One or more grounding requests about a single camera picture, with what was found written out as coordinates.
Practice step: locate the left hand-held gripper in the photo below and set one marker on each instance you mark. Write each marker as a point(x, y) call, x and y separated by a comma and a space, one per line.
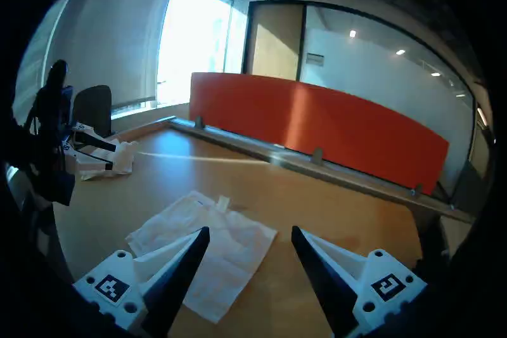
point(49, 132)

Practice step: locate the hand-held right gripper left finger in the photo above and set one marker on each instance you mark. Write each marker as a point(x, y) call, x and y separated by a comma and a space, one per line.
point(130, 274)

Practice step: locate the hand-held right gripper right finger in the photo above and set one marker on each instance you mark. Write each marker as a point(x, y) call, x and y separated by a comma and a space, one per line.
point(364, 274)

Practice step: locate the white towel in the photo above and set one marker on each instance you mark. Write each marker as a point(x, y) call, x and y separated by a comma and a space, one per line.
point(222, 250)

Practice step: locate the heap of white towels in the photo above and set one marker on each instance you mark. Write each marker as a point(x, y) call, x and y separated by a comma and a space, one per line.
point(111, 159)

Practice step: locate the black office chair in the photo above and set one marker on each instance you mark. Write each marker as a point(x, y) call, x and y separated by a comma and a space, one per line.
point(95, 110)

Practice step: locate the red desk screen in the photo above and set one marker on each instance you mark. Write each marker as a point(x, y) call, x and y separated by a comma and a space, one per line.
point(317, 124)

